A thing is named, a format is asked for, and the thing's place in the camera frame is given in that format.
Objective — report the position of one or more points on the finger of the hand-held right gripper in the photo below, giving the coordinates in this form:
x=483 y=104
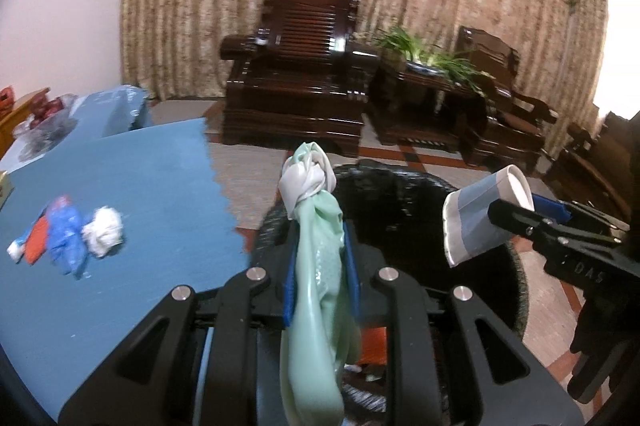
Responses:
x=550 y=231
x=550 y=207

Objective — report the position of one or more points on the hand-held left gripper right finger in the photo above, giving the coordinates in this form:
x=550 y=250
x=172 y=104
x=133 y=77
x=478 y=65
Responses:
x=354 y=286

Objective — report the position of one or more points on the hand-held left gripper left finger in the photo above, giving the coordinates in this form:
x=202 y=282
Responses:
x=288 y=306

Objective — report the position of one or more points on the orange foam net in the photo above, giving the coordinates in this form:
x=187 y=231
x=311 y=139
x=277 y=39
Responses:
x=374 y=346

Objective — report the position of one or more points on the white paper cup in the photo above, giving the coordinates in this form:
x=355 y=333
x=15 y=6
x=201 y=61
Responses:
x=475 y=226

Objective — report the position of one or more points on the trash bin with black bag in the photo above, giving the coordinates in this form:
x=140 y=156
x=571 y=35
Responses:
x=400 y=226

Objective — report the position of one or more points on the person's right hand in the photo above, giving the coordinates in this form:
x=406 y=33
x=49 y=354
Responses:
x=605 y=341

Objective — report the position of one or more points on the dark wooden chair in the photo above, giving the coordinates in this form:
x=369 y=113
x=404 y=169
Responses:
x=585 y=166

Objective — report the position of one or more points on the dark wooden armchair with cushion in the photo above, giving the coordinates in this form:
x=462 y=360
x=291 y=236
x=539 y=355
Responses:
x=500 y=121

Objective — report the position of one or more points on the dark wooden side table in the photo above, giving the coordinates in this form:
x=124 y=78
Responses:
x=420 y=111

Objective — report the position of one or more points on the large blue tablecloth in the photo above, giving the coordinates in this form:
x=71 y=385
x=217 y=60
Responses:
x=150 y=206

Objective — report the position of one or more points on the potted green plant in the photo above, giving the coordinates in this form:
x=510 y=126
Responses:
x=450 y=64

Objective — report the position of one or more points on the bright window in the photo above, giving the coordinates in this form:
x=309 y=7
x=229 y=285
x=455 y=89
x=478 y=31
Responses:
x=622 y=46

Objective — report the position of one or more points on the carved dark wooden armchair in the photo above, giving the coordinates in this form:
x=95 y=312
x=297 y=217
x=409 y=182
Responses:
x=295 y=96

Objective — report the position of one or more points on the crumpled white tissue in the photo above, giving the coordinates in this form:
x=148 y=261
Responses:
x=102 y=231

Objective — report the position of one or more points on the blue plastic wrapper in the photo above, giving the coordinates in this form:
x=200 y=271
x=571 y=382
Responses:
x=67 y=231

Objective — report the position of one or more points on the orange wrapper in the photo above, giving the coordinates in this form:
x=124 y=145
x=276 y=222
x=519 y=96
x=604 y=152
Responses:
x=37 y=241

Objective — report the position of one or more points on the small white object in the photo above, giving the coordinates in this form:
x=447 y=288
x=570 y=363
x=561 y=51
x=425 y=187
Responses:
x=259 y=42

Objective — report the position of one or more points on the white wrapper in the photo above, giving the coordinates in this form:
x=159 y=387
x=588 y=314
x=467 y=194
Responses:
x=17 y=250

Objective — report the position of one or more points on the clear bag with red items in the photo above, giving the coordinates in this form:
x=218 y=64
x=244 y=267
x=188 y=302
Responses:
x=45 y=134

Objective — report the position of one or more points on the red apple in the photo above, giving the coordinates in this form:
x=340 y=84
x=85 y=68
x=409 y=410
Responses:
x=57 y=104
x=37 y=109

